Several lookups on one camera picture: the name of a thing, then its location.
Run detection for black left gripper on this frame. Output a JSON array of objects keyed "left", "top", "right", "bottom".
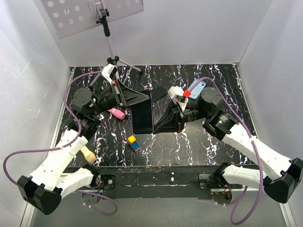
[{"left": 89, "top": 79, "right": 150, "bottom": 117}]

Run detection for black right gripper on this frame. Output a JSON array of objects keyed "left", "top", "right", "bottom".
[{"left": 151, "top": 98, "right": 210, "bottom": 132}]

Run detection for light blue phone case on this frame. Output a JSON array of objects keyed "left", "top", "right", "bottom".
[{"left": 188, "top": 79, "right": 206, "bottom": 100}]

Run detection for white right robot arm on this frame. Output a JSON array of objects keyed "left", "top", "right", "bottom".
[{"left": 153, "top": 87, "right": 303, "bottom": 203}]

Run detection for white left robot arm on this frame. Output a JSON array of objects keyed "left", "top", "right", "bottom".
[{"left": 17, "top": 80, "right": 149, "bottom": 215}]

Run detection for pink cylindrical stick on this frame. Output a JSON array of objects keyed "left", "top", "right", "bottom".
[{"left": 108, "top": 108, "right": 125, "bottom": 120}]

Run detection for orange and blue toy blocks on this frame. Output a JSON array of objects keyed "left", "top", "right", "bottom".
[{"left": 127, "top": 135, "right": 141, "bottom": 151}]

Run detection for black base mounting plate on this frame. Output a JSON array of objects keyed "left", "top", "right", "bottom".
[{"left": 73, "top": 165, "right": 235, "bottom": 201}]

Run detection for lilac music stand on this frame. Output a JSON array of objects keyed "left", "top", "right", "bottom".
[{"left": 34, "top": 0, "right": 144, "bottom": 77}]

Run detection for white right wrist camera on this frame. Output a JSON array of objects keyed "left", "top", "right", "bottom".
[{"left": 168, "top": 86, "right": 188, "bottom": 113}]

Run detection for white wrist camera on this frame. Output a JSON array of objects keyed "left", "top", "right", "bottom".
[
  {"left": 168, "top": 86, "right": 188, "bottom": 113},
  {"left": 101, "top": 64, "right": 117, "bottom": 84}
]

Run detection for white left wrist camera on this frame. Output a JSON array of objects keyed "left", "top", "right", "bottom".
[{"left": 101, "top": 64, "right": 117, "bottom": 84}]

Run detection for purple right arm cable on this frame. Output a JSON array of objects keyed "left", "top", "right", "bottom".
[{"left": 189, "top": 77, "right": 264, "bottom": 225}]

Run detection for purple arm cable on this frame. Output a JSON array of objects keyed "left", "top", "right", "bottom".
[
  {"left": 2, "top": 71, "right": 118, "bottom": 216},
  {"left": 189, "top": 77, "right": 264, "bottom": 225}
]

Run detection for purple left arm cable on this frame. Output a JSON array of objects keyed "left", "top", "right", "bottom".
[{"left": 2, "top": 71, "right": 118, "bottom": 216}]

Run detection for wooden handled tool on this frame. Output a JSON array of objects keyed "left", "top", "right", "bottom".
[{"left": 80, "top": 146, "right": 97, "bottom": 164}]

